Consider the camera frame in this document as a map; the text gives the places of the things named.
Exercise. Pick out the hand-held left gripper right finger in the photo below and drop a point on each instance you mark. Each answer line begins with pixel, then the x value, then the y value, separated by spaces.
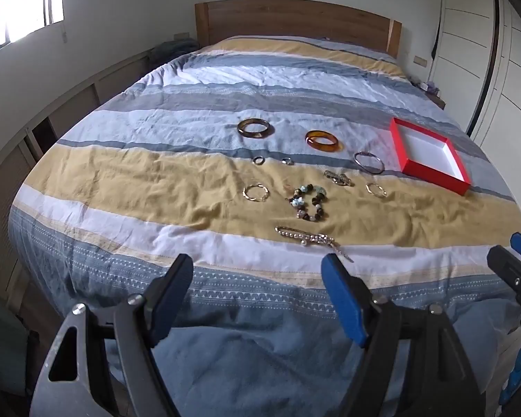
pixel 344 299

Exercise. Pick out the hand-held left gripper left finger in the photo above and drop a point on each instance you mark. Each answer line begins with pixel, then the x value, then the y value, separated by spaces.
pixel 170 299

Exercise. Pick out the small twisted hoop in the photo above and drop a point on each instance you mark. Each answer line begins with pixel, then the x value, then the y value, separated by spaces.
pixel 367 189

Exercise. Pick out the red shallow box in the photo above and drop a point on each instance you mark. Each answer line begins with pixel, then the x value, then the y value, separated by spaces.
pixel 430 152

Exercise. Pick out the thin silver bangle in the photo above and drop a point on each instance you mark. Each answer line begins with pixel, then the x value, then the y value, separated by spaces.
pixel 355 159

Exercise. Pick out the striped duvet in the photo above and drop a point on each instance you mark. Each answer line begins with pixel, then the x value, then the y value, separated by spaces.
pixel 156 182

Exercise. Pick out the amber bangle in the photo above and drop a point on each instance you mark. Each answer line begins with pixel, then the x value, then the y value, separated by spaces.
pixel 312 143

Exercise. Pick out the wooden nightstand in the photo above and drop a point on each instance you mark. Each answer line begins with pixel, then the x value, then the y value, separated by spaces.
pixel 434 99

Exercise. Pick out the white wardrobe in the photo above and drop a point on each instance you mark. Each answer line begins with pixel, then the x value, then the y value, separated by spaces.
pixel 503 74

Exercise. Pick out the purple items on nightstand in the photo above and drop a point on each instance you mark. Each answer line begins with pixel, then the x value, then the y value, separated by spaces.
pixel 430 87

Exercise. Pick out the dark brown bangle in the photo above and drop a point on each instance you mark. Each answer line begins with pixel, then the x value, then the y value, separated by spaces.
pixel 241 126

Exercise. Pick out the low wooden cabinet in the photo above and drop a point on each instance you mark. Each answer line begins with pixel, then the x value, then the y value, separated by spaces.
pixel 47 108

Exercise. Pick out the dark cloth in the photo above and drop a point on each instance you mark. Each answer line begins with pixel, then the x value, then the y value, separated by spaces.
pixel 173 52

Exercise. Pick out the wooden headboard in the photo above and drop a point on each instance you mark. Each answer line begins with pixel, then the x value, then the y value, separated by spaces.
pixel 286 21

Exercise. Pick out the wall switch plate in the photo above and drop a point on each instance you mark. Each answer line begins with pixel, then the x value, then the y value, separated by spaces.
pixel 420 61

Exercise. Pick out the wall outlet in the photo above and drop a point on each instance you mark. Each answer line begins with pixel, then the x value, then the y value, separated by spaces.
pixel 181 36

